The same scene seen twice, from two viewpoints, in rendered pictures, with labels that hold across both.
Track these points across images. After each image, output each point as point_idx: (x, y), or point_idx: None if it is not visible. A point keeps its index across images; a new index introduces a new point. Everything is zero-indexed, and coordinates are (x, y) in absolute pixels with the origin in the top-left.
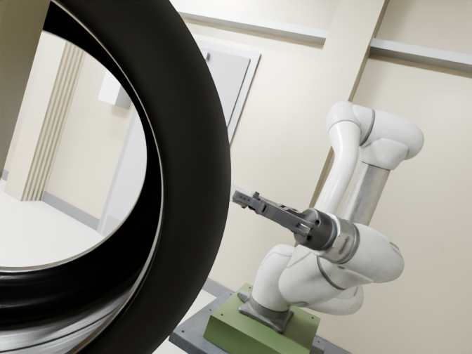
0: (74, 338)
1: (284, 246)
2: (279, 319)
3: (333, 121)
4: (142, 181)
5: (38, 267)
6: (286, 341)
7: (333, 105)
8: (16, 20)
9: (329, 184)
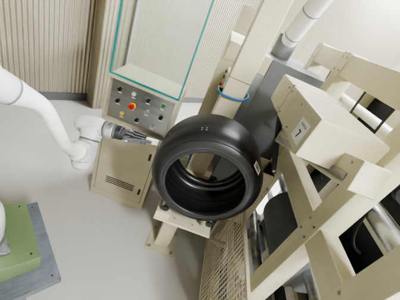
0: (168, 187)
1: None
2: None
3: (18, 88)
4: (166, 171)
5: (179, 205)
6: (9, 216)
7: None
8: None
9: (61, 124)
